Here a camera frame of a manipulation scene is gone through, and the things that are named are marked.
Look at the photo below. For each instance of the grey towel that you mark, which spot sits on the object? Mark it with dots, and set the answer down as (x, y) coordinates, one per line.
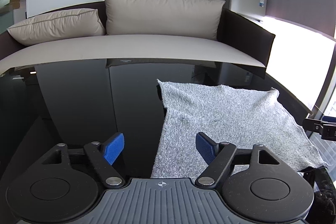
(231, 113)

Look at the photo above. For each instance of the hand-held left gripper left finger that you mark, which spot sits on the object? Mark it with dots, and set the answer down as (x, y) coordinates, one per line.
(114, 149)

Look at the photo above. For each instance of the small beige cushion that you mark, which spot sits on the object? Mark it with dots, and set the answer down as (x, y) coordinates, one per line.
(57, 26)

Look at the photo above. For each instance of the brown cardboard box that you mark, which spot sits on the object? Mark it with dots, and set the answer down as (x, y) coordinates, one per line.
(15, 1)

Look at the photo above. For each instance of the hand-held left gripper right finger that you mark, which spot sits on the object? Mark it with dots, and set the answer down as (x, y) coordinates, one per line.
(206, 148)

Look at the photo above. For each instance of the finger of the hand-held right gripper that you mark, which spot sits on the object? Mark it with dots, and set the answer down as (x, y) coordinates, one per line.
(313, 124)
(330, 119)

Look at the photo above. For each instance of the large beige cushion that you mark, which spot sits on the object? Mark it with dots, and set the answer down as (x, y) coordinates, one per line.
(162, 14)

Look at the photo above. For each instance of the beige sofa with dark frame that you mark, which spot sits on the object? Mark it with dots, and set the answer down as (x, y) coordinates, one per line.
(246, 32)

